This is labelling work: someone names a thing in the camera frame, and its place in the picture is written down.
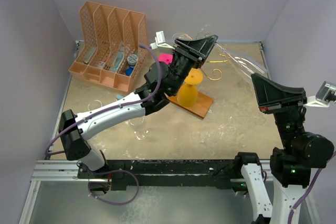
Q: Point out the blue bottle cap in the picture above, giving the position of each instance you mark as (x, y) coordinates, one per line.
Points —
(129, 71)

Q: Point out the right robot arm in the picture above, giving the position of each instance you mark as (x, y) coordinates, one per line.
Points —
(296, 166)

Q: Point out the light blue correction tape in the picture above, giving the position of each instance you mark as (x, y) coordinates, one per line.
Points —
(119, 97)

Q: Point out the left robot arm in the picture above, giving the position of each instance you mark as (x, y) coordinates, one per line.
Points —
(161, 82)

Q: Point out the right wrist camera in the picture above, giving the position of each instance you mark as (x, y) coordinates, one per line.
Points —
(324, 97)

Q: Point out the grey box with red label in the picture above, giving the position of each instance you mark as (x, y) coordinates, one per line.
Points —
(89, 54)

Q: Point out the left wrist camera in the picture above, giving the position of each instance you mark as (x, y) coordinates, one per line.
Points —
(160, 42)

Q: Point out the round blue patterned tin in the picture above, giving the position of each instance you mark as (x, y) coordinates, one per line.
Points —
(132, 59)

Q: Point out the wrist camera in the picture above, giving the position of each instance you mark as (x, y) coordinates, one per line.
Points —
(160, 42)
(324, 97)

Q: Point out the yellow plastic wine glass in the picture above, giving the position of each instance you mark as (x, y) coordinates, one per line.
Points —
(188, 93)

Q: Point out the peach plastic file organizer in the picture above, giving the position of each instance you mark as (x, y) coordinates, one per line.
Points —
(105, 27)

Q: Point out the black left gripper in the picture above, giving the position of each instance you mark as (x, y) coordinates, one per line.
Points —
(195, 51)

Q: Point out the gold wire glass rack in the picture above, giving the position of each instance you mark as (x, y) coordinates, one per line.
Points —
(210, 64)

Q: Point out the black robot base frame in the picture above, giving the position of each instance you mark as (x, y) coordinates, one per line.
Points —
(218, 173)

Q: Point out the pink plastic wine glass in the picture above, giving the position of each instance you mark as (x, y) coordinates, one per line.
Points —
(166, 58)

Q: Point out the blue toothbrush package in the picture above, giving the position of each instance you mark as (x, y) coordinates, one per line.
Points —
(118, 58)

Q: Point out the wooden rack base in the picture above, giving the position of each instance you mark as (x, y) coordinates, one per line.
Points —
(200, 108)

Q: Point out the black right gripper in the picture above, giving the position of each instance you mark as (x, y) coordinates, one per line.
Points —
(272, 96)

